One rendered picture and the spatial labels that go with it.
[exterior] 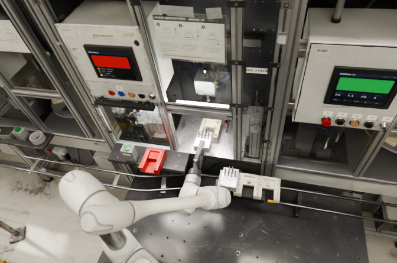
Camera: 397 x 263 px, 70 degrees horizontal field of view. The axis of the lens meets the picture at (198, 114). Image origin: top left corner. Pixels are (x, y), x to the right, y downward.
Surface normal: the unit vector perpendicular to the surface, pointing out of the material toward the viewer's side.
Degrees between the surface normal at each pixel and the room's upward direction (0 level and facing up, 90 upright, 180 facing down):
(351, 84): 90
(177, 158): 0
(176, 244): 0
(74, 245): 0
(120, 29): 90
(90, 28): 90
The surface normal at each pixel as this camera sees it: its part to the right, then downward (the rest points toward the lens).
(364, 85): -0.23, 0.73
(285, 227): -0.11, -0.67
